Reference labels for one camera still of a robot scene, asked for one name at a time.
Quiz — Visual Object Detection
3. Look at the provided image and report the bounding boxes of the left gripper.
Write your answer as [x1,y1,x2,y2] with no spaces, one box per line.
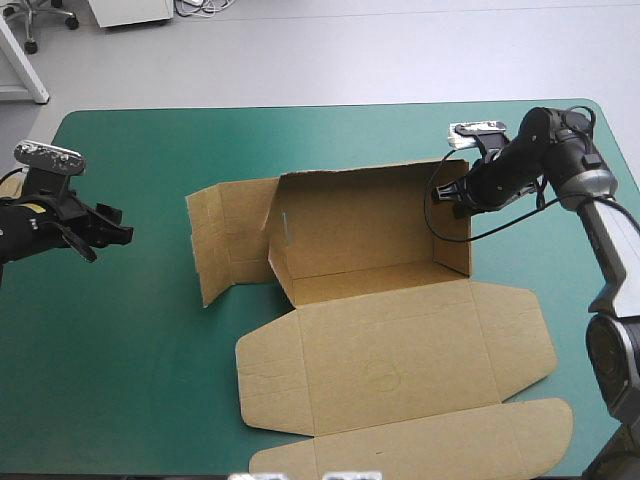
[20,168,135,264]

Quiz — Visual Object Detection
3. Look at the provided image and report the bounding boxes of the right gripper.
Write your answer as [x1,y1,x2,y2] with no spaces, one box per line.
[431,141,549,220]

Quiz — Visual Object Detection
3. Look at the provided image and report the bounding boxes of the brown cardboard box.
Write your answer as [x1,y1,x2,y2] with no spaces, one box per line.
[185,158,575,476]

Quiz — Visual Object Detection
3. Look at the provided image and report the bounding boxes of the white table leg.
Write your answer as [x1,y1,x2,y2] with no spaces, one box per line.
[0,13,51,106]

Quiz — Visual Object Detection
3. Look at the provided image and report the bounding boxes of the white cabinet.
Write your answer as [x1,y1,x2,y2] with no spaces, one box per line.
[88,0,175,30]

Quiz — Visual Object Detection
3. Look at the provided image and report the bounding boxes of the black office chair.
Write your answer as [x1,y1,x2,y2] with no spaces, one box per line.
[0,0,81,55]

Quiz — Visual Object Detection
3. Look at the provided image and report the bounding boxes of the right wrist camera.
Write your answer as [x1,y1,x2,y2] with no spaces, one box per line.
[447,119,508,150]

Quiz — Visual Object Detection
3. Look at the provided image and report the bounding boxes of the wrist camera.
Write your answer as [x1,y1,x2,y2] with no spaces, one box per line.
[447,119,508,150]
[13,140,87,178]

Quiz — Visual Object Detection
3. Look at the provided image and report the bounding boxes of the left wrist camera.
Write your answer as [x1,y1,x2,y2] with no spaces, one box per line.
[13,140,87,178]

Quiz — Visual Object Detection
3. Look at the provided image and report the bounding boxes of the white cables bundle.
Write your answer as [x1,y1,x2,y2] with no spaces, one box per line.
[173,0,237,17]

